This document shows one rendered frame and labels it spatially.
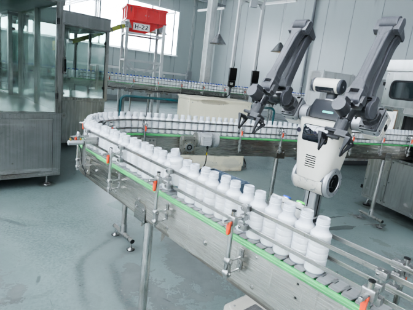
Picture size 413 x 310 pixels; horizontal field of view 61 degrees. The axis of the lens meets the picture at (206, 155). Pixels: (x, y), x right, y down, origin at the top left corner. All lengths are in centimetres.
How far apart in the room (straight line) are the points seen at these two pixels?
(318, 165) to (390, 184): 335
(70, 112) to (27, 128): 222
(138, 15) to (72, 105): 264
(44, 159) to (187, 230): 329
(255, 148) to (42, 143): 249
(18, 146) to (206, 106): 272
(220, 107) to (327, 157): 398
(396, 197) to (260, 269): 403
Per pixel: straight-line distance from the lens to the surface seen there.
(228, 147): 325
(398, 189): 506
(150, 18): 814
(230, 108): 573
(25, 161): 450
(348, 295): 106
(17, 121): 438
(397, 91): 515
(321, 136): 153
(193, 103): 547
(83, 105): 662
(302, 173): 188
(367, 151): 432
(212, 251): 134
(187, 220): 143
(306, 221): 108
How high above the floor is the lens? 152
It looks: 13 degrees down
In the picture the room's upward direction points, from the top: 7 degrees clockwise
